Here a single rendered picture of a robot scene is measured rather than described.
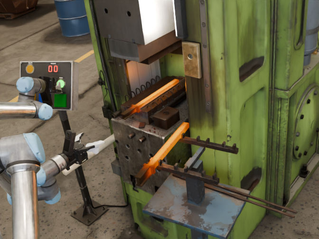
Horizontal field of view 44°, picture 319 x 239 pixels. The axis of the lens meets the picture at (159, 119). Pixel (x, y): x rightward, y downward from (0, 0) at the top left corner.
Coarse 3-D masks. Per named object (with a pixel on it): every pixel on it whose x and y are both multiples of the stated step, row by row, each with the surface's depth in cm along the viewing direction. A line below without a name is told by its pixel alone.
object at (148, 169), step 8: (184, 128) 180; (176, 136) 175; (168, 144) 170; (160, 152) 166; (168, 152) 169; (152, 160) 162; (144, 168) 156; (152, 168) 157; (136, 176) 152; (144, 176) 155; (136, 184) 154
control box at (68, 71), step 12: (24, 72) 231; (36, 72) 229; (48, 72) 226; (60, 72) 224; (72, 72) 223; (72, 84) 223; (36, 96) 229; (72, 96) 224; (60, 108) 225; (72, 108) 224
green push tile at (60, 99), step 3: (54, 96) 225; (57, 96) 225; (60, 96) 224; (63, 96) 224; (66, 96) 224; (54, 99) 225; (57, 99) 225; (60, 99) 224; (63, 99) 224; (66, 99) 224; (54, 102) 225; (57, 102) 225; (60, 102) 224; (63, 102) 224; (54, 105) 225; (57, 105) 225; (60, 105) 224; (63, 105) 224
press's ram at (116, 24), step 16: (96, 0) 190; (112, 0) 183; (128, 0) 177; (144, 0) 176; (160, 0) 184; (112, 16) 188; (128, 16) 182; (144, 16) 178; (160, 16) 187; (112, 32) 194; (128, 32) 186; (144, 32) 181; (160, 32) 190
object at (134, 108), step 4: (172, 80) 231; (176, 80) 230; (168, 84) 227; (172, 84) 227; (160, 88) 224; (164, 88) 223; (168, 88) 225; (156, 92) 220; (160, 92) 220; (148, 96) 217; (152, 96) 216; (144, 100) 213; (148, 100) 213; (132, 104) 210; (136, 104) 210; (140, 104) 210; (132, 108) 206; (136, 108) 207; (124, 112) 203; (128, 112) 203; (132, 112) 207; (124, 116) 203; (128, 116) 204
